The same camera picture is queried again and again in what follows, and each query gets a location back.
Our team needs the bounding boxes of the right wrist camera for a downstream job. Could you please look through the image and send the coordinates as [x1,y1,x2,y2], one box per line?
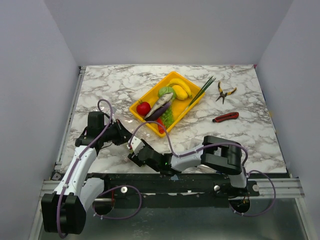
[127,137,145,156]

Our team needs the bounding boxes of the yellow banana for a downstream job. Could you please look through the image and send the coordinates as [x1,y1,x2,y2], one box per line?
[166,78,192,98]

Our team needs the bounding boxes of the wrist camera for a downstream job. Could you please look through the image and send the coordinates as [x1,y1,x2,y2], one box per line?
[112,107,117,122]
[127,137,145,156]

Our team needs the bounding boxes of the clear zip top bag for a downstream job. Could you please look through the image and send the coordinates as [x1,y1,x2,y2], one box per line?
[101,119,159,167]

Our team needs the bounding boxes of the yellow handled pliers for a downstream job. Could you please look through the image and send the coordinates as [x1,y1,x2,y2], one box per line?
[215,81,237,104]

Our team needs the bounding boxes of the purple eggplant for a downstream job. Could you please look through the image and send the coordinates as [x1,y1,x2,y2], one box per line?
[144,101,172,122]

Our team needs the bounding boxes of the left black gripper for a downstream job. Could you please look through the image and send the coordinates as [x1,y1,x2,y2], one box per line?
[100,118,135,146]

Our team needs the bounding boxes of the red chili pepper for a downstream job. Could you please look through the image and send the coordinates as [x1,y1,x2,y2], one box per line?
[156,118,166,134]

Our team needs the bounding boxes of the green cabbage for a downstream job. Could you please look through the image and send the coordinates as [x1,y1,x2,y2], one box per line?
[157,86,176,99]

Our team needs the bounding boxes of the yellow plastic tray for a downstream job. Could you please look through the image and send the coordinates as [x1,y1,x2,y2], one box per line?
[129,71,205,137]

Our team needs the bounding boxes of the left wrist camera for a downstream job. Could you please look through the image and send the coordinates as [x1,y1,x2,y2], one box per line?
[112,107,117,122]

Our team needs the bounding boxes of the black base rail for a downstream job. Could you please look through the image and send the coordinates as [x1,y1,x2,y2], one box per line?
[86,173,260,209]

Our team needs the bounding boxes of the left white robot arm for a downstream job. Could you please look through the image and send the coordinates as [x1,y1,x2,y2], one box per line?
[41,111,132,239]

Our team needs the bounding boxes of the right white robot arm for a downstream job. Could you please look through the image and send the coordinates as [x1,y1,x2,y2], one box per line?
[127,135,248,196]

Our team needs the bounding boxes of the green chives bunch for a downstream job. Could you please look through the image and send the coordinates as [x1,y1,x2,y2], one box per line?
[178,76,216,117]

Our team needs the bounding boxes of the red utility knife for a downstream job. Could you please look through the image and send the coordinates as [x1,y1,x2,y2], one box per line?
[212,112,239,123]

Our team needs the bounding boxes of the green lettuce leaf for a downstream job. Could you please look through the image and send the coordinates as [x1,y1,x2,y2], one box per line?
[160,106,175,129]

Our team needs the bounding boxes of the red tomato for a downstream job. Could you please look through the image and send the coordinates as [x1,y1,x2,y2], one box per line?
[136,100,151,117]

